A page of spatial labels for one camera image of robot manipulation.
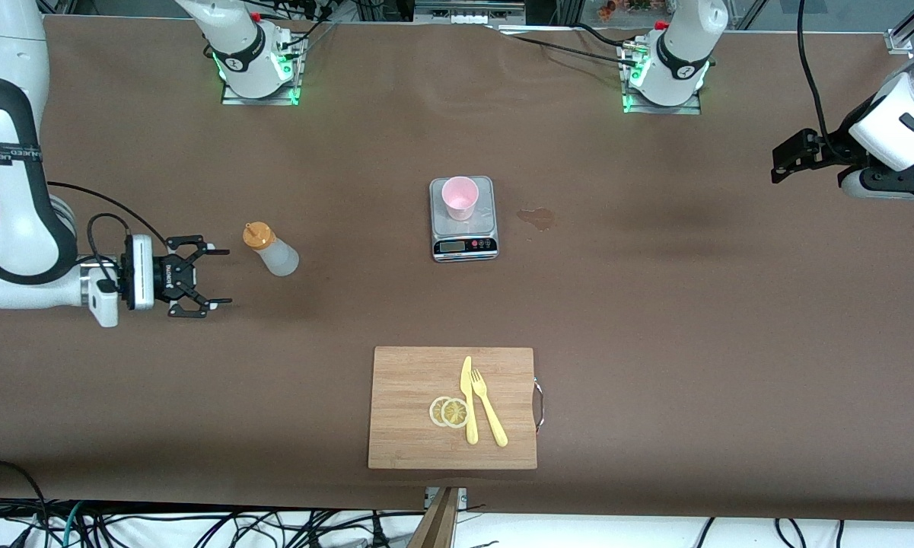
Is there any clear squeeze bottle orange cap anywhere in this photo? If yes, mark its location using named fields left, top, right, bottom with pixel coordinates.
left=243, top=221, right=301, bottom=278

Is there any pink plastic cup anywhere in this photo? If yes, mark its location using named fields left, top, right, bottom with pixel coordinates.
left=441, top=176, right=479, bottom=222

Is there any brown table cover sheet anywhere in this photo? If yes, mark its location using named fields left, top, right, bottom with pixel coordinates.
left=0, top=14, right=914, bottom=522

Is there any wooden cutting board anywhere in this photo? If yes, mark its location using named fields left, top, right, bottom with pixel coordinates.
left=368, top=346, right=538, bottom=470

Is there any silver digital kitchen scale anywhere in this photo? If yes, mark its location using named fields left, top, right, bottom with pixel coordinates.
left=428, top=176, right=499, bottom=263

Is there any yellow plastic knife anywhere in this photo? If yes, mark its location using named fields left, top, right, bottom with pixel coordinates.
left=460, top=355, right=479, bottom=445

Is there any yellow plastic fork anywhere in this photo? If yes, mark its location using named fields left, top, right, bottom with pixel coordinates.
left=470, top=368, right=509, bottom=448

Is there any white power strip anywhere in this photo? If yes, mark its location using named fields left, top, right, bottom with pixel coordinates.
left=415, top=0, right=526, bottom=24

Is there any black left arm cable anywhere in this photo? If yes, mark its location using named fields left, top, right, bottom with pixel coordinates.
left=796, top=0, right=838, bottom=149

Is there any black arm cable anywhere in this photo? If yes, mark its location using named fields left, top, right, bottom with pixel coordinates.
left=796, top=0, right=838, bottom=149
left=46, top=181, right=170, bottom=286

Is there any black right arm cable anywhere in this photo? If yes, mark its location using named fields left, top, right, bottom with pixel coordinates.
left=46, top=181, right=170, bottom=286

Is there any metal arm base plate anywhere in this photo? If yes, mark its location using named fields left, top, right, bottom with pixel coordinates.
left=622, top=42, right=702, bottom=116
left=221, top=34, right=304, bottom=107

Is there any black floor cable loop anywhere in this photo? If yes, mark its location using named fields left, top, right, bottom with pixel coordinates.
left=0, top=459, right=50, bottom=548

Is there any teal floor cable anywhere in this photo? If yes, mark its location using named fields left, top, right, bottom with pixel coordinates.
left=59, top=501, right=84, bottom=548

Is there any black cable on table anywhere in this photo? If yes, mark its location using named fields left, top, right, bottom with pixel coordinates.
left=489, top=23, right=640, bottom=71

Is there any wooden post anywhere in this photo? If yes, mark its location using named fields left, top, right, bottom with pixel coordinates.
left=407, top=487, right=459, bottom=548

